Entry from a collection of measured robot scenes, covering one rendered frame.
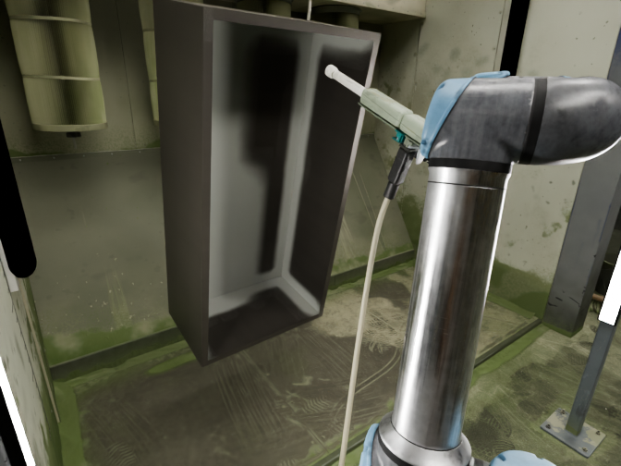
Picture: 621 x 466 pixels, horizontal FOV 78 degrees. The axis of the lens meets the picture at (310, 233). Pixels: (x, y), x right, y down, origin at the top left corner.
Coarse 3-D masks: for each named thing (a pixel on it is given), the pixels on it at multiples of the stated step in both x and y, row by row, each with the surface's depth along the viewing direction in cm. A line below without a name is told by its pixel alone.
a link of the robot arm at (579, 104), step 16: (560, 80) 49; (576, 80) 49; (592, 80) 50; (608, 80) 51; (560, 96) 47; (576, 96) 47; (592, 96) 48; (608, 96) 48; (544, 112) 48; (560, 112) 47; (576, 112) 47; (592, 112) 47; (608, 112) 48; (544, 128) 48; (560, 128) 48; (576, 128) 48; (592, 128) 48; (608, 128) 49; (544, 144) 49; (560, 144) 49; (576, 144) 49; (592, 144) 49; (608, 144) 51; (544, 160) 51; (560, 160) 51; (576, 160) 52
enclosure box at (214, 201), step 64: (192, 64) 98; (256, 64) 139; (320, 64) 147; (192, 128) 106; (256, 128) 151; (320, 128) 155; (192, 192) 116; (256, 192) 167; (320, 192) 163; (192, 256) 128; (256, 256) 185; (320, 256) 172; (192, 320) 143; (256, 320) 172
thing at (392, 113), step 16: (352, 80) 102; (368, 96) 95; (384, 96) 94; (384, 112) 92; (400, 112) 88; (400, 128) 89; (416, 128) 85; (400, 144) 91; (400, 160) 92; (400, 176) 94; (384, 192) 98
